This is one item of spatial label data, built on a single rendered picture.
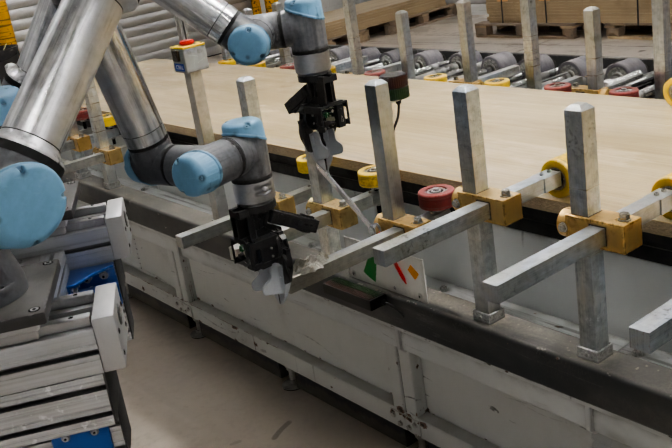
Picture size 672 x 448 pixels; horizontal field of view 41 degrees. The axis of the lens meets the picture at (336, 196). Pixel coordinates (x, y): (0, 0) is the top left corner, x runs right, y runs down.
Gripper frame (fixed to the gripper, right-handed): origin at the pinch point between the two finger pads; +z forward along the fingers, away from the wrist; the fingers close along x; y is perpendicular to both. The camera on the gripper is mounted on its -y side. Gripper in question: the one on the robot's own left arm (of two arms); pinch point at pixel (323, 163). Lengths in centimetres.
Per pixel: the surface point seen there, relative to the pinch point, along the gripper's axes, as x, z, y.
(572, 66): 153, 16, -53
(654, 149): 61, 10, 40
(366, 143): 37.0, 9.3, -31.1
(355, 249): -7.5, 13.6, 16.8
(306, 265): -19.1, 12.9, 16.0
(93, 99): 8, -3, -137
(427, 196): 13.4, 9.1, 16.8
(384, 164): 6.1, 0.3, 13.0
